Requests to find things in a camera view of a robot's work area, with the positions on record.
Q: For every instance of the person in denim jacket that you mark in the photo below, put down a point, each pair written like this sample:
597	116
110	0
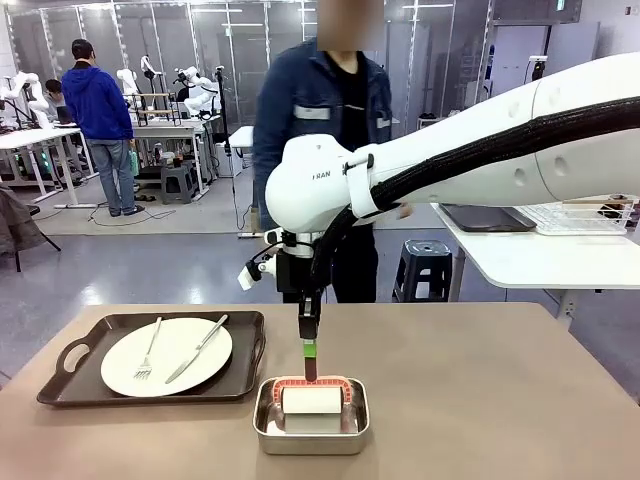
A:
305	90

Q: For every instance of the silver knife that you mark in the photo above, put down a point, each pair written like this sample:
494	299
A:
197	350

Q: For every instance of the black tripod stand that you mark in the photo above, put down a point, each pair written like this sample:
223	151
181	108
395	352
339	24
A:
538	65

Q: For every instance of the grey jacket on chair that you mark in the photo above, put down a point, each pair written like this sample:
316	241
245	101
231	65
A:
17	220

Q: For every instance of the teal brush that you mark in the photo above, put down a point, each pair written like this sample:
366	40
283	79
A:
134	162

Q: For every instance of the silver fork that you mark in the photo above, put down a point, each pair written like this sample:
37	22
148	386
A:
151	345

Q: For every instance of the white side table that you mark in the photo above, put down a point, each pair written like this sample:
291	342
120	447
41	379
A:
550	260

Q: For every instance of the rectangular steel tray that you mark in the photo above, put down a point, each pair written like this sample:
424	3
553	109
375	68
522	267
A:
310	445

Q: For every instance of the person's right hand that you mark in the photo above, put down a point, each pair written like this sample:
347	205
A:
257	220

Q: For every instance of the seated dark-haired person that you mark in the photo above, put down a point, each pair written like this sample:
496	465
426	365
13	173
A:
54	92

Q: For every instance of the white round plate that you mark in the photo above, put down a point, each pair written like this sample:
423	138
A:
165	350

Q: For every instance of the man in blue hoodie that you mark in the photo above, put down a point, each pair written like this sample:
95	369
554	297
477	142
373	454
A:
95	105

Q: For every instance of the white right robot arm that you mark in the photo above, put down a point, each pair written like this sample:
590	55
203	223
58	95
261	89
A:
450	160

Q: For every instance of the grey plastic stool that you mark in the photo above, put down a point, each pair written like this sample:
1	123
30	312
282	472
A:
177	182
422	260

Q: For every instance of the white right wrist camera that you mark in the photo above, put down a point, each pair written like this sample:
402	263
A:
248	279

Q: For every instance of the person's left hand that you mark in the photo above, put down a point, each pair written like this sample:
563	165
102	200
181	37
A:
405	211

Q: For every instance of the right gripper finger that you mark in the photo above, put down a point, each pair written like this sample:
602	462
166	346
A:
309	332
308	306

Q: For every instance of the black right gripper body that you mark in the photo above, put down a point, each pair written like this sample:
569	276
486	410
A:
290	272

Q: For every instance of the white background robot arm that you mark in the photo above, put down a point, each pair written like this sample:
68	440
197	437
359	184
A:
129	82
200	92
27	87

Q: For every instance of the long white desk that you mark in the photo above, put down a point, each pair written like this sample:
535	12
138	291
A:
35	137

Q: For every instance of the white robot workbench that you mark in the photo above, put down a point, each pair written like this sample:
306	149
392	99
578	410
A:
165	132

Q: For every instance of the wooden shoe rack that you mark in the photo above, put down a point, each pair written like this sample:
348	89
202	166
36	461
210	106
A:
430	119

